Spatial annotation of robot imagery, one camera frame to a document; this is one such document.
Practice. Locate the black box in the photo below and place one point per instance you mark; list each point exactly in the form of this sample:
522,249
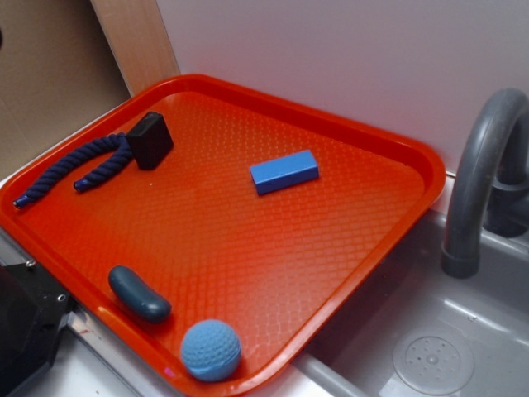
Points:
150,141

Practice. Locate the light wooden board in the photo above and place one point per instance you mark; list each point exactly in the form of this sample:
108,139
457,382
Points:
138,40

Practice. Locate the light blue dimpled ball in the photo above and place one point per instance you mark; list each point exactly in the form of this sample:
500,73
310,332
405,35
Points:
211,350

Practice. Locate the grey plastic sink basin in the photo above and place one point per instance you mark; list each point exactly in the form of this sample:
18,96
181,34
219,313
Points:
412,330

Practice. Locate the dark teal bean-shaped toy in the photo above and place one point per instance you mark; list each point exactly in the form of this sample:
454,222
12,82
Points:
138,296

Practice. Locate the blue rectangular block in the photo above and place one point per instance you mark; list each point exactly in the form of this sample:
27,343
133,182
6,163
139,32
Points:
284,172

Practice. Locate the grey toy faucet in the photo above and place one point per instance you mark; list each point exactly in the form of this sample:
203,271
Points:
490,191

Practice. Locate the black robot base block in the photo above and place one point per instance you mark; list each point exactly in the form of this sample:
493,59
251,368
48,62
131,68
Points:
34,311

